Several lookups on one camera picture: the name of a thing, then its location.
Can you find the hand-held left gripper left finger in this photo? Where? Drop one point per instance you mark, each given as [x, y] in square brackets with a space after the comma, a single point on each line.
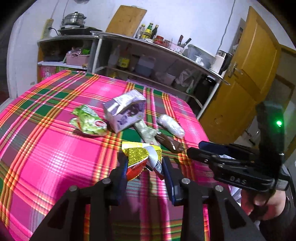
[121, 185]

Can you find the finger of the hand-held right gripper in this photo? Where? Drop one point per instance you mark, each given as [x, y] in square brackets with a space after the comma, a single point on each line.
[201, 155]
[212, 146]

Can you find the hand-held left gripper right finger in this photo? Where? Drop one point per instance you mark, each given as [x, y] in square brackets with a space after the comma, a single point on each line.
[172, 185]

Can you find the yellow snack wrapper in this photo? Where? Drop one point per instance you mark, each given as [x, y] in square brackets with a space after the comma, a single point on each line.
[136, 157]

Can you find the person's right forearm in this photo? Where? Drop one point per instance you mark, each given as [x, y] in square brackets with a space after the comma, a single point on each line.
[277, 228]

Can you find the person's right hand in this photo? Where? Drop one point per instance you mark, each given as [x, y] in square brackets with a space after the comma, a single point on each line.
[266, 204]

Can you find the brown snack wrapper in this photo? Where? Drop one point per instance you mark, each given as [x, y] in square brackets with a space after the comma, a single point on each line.
[168, 142]

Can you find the white clear wrapped packet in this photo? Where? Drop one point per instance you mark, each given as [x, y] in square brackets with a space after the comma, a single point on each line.
[171, 125]

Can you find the black hanging bag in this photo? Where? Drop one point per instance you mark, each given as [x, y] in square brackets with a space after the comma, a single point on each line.
[204, 90]

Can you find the speckled grey wrapper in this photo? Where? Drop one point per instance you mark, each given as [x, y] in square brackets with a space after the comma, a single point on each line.
[146, 133]

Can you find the crumpled plastic bags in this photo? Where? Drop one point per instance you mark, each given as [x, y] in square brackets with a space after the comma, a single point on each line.
[183, 81]

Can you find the green snack wrapper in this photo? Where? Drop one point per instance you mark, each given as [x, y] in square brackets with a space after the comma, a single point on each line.
[89, 119]

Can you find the purple drink carton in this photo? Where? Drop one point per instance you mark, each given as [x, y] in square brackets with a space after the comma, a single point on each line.
[124, 111]

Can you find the wooden door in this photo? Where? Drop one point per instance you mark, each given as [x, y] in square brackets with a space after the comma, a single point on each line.
[249, 81]

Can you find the pink plaid tablecloth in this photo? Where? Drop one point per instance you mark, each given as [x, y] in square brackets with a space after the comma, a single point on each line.
[57, 143]

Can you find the small translucent tub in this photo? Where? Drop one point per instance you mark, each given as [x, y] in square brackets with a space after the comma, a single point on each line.
[167, 78]

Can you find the white electric kettle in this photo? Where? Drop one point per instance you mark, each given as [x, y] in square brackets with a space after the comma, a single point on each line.
[218, 62]

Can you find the clear plastic container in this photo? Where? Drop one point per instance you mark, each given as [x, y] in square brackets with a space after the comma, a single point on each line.
[198, 55]

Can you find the pink knife holder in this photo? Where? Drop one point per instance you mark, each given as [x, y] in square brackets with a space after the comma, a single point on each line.
[176, 48]

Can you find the white shelf unit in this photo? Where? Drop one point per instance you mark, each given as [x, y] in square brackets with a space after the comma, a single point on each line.
[161, 49]

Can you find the red sauce jar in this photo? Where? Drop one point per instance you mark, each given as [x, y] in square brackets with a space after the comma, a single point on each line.
[159, 39]
[167, 43]

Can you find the oil bottle yellow label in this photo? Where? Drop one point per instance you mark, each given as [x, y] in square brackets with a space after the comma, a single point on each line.
[123, 61]

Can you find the white plastic bottle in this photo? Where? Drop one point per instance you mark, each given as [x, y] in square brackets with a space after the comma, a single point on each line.
[113, 59]

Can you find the dark sauce bottle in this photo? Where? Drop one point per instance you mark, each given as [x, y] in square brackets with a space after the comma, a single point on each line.
[155, 32]

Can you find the green bottle yellow label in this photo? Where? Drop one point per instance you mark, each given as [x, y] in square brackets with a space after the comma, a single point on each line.
[147, 32]

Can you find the pink plastic basket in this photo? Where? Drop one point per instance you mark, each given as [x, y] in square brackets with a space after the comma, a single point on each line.
[77, 59]

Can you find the small clear bottle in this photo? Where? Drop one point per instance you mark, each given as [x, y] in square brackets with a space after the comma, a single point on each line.
[140, 32]

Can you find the wooden cutting board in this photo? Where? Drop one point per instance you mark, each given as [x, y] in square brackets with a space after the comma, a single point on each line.
[126, 20]

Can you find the small wooden shelf unit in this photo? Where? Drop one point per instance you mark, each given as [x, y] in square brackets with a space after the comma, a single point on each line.
[57, 40]

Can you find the black induction cooker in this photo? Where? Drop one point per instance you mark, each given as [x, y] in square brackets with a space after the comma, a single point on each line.
[78, 29]

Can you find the yellowed power strip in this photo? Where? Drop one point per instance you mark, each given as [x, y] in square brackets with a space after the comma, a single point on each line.
[47, 29]

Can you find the steel cooking pot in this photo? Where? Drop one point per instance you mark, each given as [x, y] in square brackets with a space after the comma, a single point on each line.
[72, 19]

